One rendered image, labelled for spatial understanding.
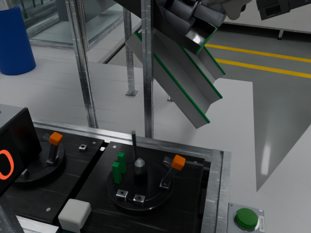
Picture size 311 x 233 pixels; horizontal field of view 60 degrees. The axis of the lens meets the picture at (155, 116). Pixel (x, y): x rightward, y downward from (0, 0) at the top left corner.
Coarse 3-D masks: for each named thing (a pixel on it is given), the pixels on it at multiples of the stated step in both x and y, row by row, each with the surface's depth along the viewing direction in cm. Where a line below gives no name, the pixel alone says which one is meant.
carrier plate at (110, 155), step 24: (120, 144) 67; (96, 168) 61; (192, 168) 61; (96, 192) 55; (192, 192) 55; (96, 216) 51; (120, 216) 51; (144, 216) 51; (168, 216) 51; (192, 216) 51
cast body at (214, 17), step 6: (204, 0) 58; (198, 6) 59; (204, 6) 59; (210, 6) 58; (216, 6) 57; (198, 12) 60; (204, 12) 59; (210, 12) 59; (216, 12) 58; (222, 12) 58; (204, 18) 60; (210, 18) 59; (216, 18) 59; (222, 18) 58; (216, 24) 59
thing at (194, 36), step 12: (120, 0) 59; (132, 0) 57; (168, 0) 67; (132, 12) 59; (156, 12) 57; (156, 24) 58; (168, 24) 57; (204, 24) 66; (168, 36) 58; (180, 36) 57; (192, 36) 63; (204, 36) 65; (192, 48) 57
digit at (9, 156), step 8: (0, 136) 29; (8, 136) 30; (0, 144) 29; (8, 144) 30; (0, 152) 29; (8, 152) 30; (16, 152) 32; (0, 160) 29; (8, 160) 31; (16, 160) 32; (0, 168) 30; (8, 168) 31; (16, 168) 32; (0, 176) 30; (8, 176) 31; (0, 184) 30; (0, 192) 30
